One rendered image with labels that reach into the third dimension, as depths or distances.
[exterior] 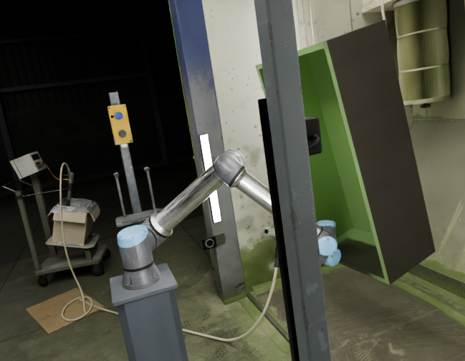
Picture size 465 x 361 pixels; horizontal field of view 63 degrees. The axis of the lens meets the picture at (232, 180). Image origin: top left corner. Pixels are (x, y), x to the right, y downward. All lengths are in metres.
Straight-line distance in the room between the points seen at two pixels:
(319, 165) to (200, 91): 0.93
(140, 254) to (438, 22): 2.42
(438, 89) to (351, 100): 1.37
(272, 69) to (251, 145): 2.09
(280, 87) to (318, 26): 2.42
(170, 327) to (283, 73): 1.56
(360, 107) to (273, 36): 1.17
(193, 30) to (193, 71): 0.26
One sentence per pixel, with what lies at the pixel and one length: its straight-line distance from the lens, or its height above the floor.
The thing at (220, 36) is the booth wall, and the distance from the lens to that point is 2.72.
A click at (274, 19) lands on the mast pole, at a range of 0.67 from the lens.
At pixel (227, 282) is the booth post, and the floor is 0.17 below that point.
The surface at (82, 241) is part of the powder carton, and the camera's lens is 3.97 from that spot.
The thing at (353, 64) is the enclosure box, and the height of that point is 1.53.
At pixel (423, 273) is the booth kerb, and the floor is 0.11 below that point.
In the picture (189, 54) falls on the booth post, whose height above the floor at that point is 1.81.
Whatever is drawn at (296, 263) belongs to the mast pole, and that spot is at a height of 1.13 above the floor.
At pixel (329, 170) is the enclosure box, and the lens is 2.47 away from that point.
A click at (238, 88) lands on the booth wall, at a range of 2.71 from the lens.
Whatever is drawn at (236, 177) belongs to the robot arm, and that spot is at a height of 1.13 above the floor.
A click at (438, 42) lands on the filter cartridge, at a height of 1.65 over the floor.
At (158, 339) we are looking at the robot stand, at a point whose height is 0.39.
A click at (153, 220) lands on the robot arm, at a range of 2.01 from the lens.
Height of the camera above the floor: 1.43
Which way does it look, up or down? 11 degrees down
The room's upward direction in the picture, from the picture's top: 9 degrees counter-clockwise
